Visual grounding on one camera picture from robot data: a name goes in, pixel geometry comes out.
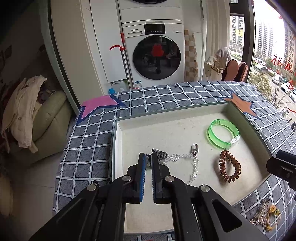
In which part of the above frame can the crystal chain with black clip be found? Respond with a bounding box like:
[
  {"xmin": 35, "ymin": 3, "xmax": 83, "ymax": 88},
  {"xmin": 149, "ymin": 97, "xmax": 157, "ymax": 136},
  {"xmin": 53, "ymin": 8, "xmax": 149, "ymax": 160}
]
[{"xmin": 151, "ymin": 143, "xmax": 200, "ymax": 185}]

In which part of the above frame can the beige hair clip with charms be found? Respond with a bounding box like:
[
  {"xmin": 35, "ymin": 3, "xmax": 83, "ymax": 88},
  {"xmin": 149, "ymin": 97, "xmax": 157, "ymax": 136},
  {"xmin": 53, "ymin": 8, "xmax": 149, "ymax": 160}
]
[{"xmin": 250, "ymin": 197, "xmax": 270, "ymax": 225}]

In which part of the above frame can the teal jewelry tray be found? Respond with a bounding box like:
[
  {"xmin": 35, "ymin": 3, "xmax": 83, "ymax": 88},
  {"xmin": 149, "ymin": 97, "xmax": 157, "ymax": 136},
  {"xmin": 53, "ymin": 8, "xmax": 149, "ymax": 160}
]
[{"xmin": 112, "ymin": 101, "xmax": 271, "ymax": 235}]

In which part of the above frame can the green translucent bangle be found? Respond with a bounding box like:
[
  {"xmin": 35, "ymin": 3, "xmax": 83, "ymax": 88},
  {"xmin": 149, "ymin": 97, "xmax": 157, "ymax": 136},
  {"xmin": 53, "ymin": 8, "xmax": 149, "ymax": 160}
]
[{"xmin": 207, "ymin": 119, "xmax": 240, "ymax": 150}]

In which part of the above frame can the detergent bottle blue cap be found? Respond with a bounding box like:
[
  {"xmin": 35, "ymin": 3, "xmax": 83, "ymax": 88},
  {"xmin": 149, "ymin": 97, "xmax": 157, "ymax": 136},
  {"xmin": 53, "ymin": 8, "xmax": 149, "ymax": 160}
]
[{"xmin": 108, "ymin": 80, "xmax": 130, "ymax": 94}]

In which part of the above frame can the green sofa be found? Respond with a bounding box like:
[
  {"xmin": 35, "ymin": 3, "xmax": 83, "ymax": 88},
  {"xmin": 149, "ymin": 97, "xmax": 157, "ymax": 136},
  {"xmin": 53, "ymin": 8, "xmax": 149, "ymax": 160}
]
[{"xmin": 10, "ymin": 90, "xmax": 73, "ymax": 166}]

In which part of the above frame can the brown chair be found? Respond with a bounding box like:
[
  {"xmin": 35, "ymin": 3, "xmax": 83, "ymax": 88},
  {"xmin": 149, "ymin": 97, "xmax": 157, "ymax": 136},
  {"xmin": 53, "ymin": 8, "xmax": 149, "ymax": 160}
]
[
  {"xmin": 221, "ymin": 59, "xmax": 239, "ymax": 81},
  {"xmin": 233, "ymin": 62, "xmax": 248, "ymax": 82}
]

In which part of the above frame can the checkered hanging towel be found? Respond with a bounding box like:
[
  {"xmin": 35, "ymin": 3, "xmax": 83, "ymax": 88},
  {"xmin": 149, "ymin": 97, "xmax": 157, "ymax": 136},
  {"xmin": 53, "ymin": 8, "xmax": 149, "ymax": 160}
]
[{"xmin": 184, "ymin": 29, "xmax": 198, "ymax": 82}]

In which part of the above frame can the white cloth on chair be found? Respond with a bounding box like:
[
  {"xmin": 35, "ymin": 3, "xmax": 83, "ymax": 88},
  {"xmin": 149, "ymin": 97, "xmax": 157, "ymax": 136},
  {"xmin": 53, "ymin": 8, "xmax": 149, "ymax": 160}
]
[{"xmin": 204, "ymin": 47, "xmax": 232, "ymax": 81}]

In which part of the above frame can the white washing machine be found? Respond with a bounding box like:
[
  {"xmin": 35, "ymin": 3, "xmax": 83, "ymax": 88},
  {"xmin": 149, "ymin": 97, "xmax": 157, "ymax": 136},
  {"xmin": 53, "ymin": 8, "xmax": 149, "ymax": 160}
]
[{"xmin": 122, "ymin": 20, "xmax": 185, "ymax": 89}]

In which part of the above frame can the cream jacket on sofa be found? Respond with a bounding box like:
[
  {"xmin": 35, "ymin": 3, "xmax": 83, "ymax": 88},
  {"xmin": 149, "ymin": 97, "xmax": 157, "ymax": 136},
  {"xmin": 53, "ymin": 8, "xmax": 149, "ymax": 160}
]
[{"xmin": 1, "ymin": 75, "xmax": 47, "ymax": 153}]

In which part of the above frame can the white cabinet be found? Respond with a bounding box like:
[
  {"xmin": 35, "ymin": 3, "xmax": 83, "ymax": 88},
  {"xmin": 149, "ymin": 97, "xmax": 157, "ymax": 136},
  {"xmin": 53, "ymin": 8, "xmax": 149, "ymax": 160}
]
[{"xmin": 81, "ymin": 1, "xmax": 126, "ymax": 83}]

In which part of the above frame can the white dryer on top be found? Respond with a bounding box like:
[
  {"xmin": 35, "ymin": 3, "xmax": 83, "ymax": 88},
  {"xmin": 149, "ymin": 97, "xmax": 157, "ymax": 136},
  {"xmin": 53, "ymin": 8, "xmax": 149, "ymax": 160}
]
[{"xmin": 118, "ymin": 0, "xmax": 183, "ymax": 24}]

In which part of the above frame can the brown spiral hair tie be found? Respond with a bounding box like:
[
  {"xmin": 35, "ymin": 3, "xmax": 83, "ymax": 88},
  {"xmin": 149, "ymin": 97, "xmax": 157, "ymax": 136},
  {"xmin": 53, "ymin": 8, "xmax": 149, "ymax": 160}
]
[{"xmin": 218, "ymin": 150, "xmax": 242, "ymax": 183}]

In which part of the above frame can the red handled mop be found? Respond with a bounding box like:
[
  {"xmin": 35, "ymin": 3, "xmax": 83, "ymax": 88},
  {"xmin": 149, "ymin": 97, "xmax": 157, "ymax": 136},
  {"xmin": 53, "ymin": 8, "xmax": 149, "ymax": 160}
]
[{"xmin": 109, "ymin": 31, "xmax": 134, "ymax": 89}]

